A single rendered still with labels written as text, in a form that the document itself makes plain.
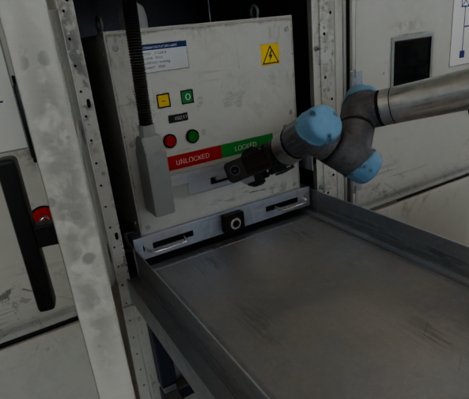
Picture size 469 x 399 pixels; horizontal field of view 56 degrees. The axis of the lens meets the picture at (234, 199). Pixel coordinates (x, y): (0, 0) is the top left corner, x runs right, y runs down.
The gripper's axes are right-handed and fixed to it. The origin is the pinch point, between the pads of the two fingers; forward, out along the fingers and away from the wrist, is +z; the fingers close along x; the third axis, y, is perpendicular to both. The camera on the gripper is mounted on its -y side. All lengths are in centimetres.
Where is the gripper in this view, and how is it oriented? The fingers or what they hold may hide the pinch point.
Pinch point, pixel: (239, 176)
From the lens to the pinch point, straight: 111.8
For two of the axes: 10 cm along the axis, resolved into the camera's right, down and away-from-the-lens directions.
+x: -3.4, -9.4, 0.9
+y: 8.5, -2.6, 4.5
